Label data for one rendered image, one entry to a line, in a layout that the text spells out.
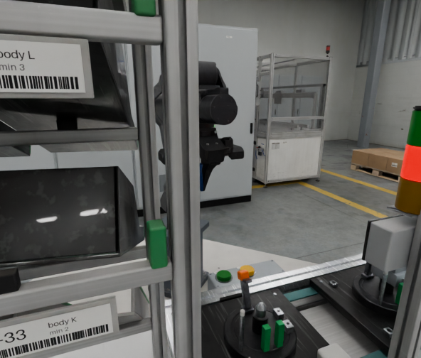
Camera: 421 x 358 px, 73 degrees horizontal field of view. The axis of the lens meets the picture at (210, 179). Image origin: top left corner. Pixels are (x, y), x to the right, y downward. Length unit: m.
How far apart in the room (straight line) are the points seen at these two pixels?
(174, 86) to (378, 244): 0.42
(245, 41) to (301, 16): 6.39
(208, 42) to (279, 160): 2.22
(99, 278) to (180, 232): 0.06
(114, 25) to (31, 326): 0.19
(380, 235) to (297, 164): 4.59
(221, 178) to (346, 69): 8.14
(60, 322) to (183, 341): 0.09
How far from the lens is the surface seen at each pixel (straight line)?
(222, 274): 0.80
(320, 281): 0.83
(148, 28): 0.18
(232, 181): 3.87
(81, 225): 0.25
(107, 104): 0.31
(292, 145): 4.93
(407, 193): 0.51
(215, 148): 0.56
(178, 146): 0.18
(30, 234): 0.26
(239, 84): 3.75
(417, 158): 0.50
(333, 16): 10.90
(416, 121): 0.50
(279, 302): 0.73
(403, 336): 0.61
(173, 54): 0.18
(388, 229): 0.50
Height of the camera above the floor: 1.43
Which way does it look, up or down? 16 degrees down
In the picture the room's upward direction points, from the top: straight up
